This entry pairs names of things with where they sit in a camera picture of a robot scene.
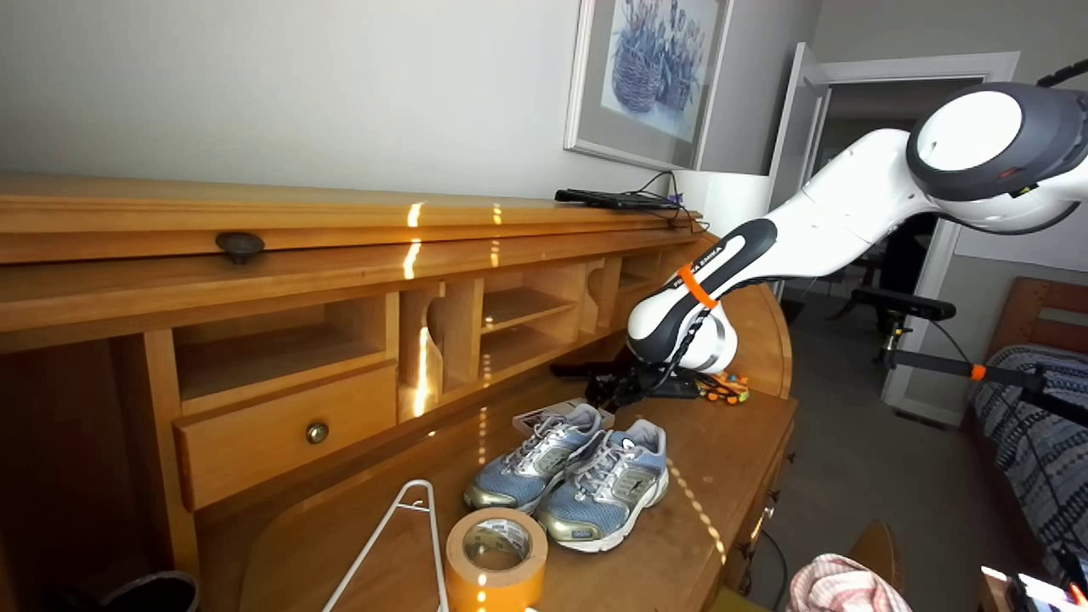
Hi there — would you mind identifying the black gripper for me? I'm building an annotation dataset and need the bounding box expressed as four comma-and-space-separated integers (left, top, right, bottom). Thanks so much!
584, 358, 700, 416

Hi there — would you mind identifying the grey blue sneaker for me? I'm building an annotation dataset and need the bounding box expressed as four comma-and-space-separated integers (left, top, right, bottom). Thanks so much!
463, 401, 610, 514
535, 416, 673, 556

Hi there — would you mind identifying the brown tape roll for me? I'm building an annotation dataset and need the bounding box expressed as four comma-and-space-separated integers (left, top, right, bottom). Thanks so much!
444, 508, 554, 612

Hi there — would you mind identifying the red white checkered cloth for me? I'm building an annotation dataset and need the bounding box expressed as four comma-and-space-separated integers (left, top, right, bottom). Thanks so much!
784, 550, 918, 612

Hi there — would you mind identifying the wooden roll-top desk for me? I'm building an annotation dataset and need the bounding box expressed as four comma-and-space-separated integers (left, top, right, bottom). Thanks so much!
0, 174, 804, 612

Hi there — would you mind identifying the framed blue flower picture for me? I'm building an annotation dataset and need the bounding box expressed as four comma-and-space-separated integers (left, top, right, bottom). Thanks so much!
561, 0, 738, 174

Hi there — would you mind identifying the white door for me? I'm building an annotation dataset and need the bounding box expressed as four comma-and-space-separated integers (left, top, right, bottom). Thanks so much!
770, 40, 836, 208

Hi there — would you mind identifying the small wooden desk drawer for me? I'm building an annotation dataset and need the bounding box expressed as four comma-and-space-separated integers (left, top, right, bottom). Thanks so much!
169, 359, 404, 514

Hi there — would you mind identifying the bed with patterned cover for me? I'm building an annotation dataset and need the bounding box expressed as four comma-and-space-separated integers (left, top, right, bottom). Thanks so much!
962, 276, 1088, 572

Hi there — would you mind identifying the dark round bin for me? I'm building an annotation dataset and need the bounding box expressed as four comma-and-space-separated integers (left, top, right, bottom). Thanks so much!
100, 569, 204, 612

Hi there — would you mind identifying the orange strap on arm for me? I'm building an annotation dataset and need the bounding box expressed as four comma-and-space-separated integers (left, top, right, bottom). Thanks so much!
673, 262, 725, 312

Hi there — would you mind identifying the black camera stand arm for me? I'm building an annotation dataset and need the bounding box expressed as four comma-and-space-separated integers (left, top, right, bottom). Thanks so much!
848, 287, 1088, 429

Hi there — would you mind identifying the black roll-top handle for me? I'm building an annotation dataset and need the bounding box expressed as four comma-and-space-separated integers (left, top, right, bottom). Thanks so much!
214, 229, 271, 270

